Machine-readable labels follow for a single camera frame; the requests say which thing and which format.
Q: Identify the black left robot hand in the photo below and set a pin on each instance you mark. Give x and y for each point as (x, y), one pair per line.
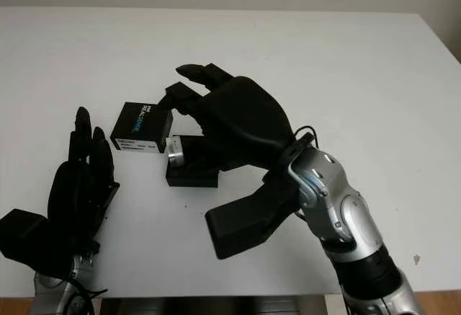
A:
(79, 192)

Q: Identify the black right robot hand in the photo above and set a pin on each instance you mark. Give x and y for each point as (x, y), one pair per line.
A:
(245, 120)

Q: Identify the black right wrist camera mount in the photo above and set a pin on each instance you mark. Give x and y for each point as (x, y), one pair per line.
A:
(245, 221)

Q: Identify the small silver RealSense camera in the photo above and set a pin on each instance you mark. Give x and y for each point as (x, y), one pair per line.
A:
(175, 153)

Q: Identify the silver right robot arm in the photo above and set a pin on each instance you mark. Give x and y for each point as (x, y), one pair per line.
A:
(353, 214)

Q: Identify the dark grey robot torso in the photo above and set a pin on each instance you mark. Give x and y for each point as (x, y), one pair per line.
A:
(216, 306)

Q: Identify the black RealSense box lid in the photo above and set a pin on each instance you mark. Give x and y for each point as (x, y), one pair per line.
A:
(140, 124)

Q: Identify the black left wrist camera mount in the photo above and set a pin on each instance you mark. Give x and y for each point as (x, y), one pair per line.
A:
(29, 235)

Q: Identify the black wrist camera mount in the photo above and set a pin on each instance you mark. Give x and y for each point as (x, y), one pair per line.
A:
(29, 235)
(245, 221)

